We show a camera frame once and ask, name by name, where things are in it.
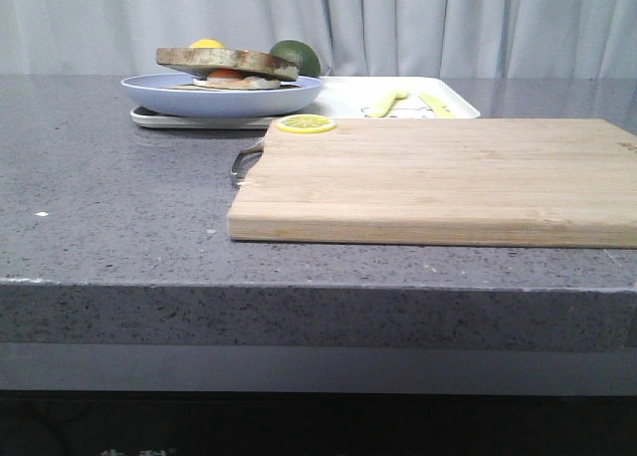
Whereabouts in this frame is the fried egg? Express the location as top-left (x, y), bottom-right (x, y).
top-left (192, 69), bottom-right (281, 91)

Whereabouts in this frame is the bread slice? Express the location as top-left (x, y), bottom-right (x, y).
top-left (161, 84), bottom-right (301, 92)
top-left (155, 48), bottom-right (300, 82)

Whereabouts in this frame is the light blue plate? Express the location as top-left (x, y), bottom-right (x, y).
top-left (121, 73), bottom-right (322, 117)

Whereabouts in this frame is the white serving tray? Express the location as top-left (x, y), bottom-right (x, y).
top-left (130, 77), bottom-right (480, 129)

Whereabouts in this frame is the lemon slice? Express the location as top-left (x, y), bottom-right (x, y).
top-left (275, 114), bottom-right (336, 133)

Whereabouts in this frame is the yellow plastic spoon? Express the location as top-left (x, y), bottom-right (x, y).
top-left (365, 89), bottom-right (409, 117)

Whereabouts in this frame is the green lime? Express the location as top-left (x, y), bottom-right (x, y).
top-left (270, 40), bottom-right (321, 78)

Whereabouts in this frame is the yellow plastic knife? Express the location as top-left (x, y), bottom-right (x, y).
top-left (418, 94), bottom-right (456, 118)

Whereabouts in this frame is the left yellow lemon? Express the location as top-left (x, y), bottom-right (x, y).
top-left (189, 38), bottom-right (226, 49)

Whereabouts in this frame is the wooden cutting board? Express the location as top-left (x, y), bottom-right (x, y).
top-left (228, 118), bottom-right (636, 249)

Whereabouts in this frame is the white curtain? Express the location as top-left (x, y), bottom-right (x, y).
top-left (1, 0), bottom-right (636, 79)

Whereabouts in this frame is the metal cutting board handle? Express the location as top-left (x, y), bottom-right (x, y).
top-left (230, 139), bottom-right (264, 187)

